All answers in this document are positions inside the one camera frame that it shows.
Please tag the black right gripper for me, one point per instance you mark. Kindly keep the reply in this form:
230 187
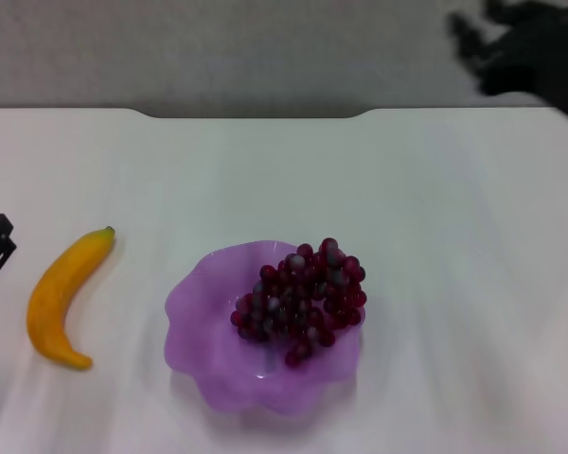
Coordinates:
535 52

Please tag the yellow banana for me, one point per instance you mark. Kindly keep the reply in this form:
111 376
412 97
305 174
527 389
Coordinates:
57 293

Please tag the red grape bunch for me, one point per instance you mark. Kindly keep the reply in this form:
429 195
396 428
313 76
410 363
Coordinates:
303 293

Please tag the purple wavy plastic bowl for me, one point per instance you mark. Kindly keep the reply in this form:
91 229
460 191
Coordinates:
203 331

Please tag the grey partition panel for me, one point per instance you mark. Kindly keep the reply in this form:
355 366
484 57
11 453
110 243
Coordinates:
218 47

